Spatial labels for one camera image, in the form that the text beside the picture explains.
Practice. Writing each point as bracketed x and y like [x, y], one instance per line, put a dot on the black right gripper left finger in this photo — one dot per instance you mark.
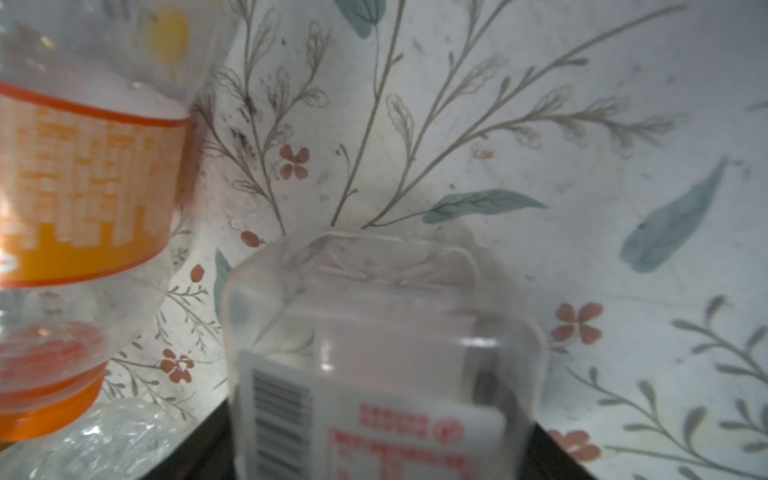
[206, 454]

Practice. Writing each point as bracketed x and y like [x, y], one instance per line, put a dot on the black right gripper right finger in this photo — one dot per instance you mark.
[543, 459]

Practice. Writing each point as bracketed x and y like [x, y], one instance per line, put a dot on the square bottle pink label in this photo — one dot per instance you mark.
[353, 355]

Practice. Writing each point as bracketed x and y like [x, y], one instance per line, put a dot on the large clear crumpled bottle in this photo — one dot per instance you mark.
[120, 439]

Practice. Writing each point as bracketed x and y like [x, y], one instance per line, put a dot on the clear bottle orange label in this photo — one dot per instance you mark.
[96, 101]

